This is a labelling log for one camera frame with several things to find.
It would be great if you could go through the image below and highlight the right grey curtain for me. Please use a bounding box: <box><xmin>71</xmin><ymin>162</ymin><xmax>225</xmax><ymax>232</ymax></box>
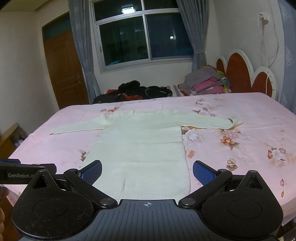
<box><xmin>177</xmin><ymin>0</ymin><xmax>209</xmax><ymax>71</ymax></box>

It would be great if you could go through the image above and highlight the cream white knit sweater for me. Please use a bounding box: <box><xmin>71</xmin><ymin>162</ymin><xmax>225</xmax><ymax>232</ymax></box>
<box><xmin>52</xmin><ymin>109</ymin><xmax>240</xmax><ymax>200</ymax></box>

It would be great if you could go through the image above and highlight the white framed window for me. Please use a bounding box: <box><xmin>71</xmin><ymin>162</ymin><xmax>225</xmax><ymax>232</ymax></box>
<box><xmin>91</xmin><ymin>1</ymin><xmax>193</xmax><ymax>72</ymax></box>

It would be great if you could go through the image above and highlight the white wall charger cable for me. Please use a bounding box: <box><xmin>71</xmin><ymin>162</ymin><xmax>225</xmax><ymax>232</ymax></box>
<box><xmin>257</xmin><ymin>11</ymin><xmax>280</xmax><ymax>93</ymax></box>

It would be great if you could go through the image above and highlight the pile of black clothes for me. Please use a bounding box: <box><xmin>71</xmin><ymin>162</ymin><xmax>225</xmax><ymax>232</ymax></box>
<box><xmin>92</xmin><ymin>80</ymin><xmax>173</xmax><ymax>104</ymax></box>

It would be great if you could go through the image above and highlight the grey curtain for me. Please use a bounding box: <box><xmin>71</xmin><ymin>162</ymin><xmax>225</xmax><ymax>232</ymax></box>
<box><xmin>177</xmin><ymin>0</ymin><xmax>209</xmax><ymax>71</ymax></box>
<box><xmin>68</xmin><ymin>0</ymin><xmax>100</xmax><ymax>102</ymax></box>

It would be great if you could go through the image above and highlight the person's left hand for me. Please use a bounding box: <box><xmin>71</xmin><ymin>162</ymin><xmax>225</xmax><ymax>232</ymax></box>
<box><xmin>0</xmin><ymin>186</ymin><xmax>9</xmax><ymax>241</ymax></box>

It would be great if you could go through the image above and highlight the brown wooden door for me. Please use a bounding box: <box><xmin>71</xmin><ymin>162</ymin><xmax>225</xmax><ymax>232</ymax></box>
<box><xmin>42</xmin><ymin>13</ymin><xmax>89</xmax><ymax>109</ymax></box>

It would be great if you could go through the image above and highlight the red white scalloped headboard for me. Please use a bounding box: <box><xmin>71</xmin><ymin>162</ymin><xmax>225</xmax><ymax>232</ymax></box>
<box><xmin>216</xmin><ymin>49</ymin><xmax>278</xmax><ymax>100</ymax></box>

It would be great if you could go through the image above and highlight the wooden side cabinet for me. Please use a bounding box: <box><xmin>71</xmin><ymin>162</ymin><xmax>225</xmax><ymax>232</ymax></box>
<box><xmin>0</xmin><ymin>123</ymin><xmax>28</xmax><ymax>159</ymax></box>

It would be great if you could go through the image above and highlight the stack of folded clothes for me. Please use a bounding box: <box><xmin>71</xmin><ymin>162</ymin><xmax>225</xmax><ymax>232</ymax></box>
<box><xmin>178</xmin><ymin>65</ymin><xmax>231</xmax><ymax>96</ymax></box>

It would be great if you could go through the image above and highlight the left grey curtain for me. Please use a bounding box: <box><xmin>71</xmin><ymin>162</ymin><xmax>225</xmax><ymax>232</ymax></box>
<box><xmin>68</xmin><ymin>0</ymin><xmax>100</xmax><ymax>102</ymax></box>

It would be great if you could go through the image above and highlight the pink floral bed sheet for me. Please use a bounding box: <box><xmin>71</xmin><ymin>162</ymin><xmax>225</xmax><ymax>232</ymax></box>
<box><xmin>11</xmin><ymin>93</ymin><xmax>295</xmax><ymax>223</ymax></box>

